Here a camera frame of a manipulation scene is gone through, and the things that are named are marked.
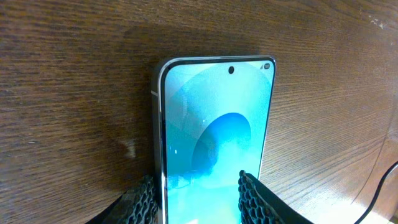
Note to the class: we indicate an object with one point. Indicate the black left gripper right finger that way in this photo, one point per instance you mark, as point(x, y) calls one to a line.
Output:
point(259, 205)

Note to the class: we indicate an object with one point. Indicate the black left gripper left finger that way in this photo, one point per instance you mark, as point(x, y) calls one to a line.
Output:
point(136, 206)

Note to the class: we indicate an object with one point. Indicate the blue screen Galaxy smartphone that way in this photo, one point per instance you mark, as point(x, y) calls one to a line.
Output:
point(210, 116)

